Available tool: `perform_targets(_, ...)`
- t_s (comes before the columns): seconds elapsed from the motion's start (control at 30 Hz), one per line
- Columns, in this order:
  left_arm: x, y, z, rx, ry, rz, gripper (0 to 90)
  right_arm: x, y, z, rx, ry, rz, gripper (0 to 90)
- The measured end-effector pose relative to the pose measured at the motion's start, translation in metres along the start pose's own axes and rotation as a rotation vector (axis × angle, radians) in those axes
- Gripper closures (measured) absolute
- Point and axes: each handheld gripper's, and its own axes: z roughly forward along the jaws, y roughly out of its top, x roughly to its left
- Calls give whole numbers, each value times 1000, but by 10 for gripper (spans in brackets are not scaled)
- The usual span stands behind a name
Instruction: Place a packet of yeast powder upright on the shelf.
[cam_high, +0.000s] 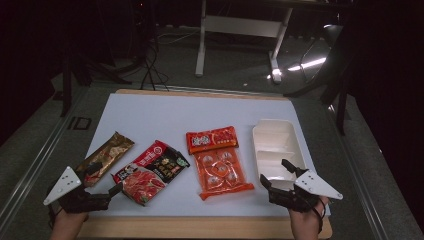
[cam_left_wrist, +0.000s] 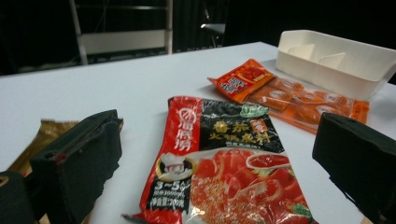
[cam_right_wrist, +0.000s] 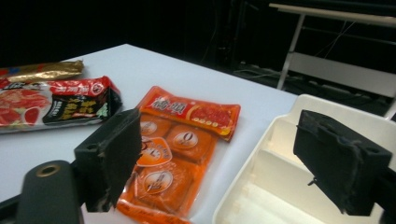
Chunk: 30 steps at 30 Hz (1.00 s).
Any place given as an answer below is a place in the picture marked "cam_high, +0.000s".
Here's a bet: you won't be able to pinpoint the red and black food packet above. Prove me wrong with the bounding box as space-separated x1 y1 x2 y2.
112 139 191 207

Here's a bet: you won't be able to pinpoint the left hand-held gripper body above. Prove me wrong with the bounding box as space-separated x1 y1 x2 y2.
43 165 112 215

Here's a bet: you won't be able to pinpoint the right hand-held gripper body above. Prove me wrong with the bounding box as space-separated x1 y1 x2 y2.
268 169 344 214

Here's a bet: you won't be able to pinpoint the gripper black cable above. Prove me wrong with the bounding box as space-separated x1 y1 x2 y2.
47 199 65 229
309 196 327 235

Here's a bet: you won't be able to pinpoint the black floor cables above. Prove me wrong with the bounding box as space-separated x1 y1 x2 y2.
139 39 170 92

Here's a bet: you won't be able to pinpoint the white table mat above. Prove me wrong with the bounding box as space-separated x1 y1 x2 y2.
84 93 332 218

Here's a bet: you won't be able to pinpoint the orange transparent food packet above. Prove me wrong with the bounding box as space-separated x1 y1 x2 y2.
185 125 255 202

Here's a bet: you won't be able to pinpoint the person's left hand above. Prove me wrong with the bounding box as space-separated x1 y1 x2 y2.
49 208 90 240

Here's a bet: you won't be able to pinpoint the metal floor rail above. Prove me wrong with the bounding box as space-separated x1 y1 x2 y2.
325 103 392 240
0 85 92 229

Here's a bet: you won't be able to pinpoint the white floor cable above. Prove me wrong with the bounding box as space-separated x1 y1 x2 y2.
155 28 202 46

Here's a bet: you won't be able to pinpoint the gold brown snack packet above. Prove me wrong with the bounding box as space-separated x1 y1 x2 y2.
75 131 136 188

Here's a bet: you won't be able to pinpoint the black metal stand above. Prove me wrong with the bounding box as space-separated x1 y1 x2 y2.
59 46 133 118

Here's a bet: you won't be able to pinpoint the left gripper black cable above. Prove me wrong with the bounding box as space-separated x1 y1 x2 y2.
47 199 65 229

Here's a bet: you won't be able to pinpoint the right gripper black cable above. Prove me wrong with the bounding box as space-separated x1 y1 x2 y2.
309 196 327 235

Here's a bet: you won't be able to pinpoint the white desk frame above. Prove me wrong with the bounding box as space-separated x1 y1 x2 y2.
194 0 294 85

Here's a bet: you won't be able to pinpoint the person's right hand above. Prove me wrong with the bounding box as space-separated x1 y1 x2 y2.
288 196 330 240

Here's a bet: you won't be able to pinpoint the white divided food tray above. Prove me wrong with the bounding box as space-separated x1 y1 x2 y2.
251 118 308 192

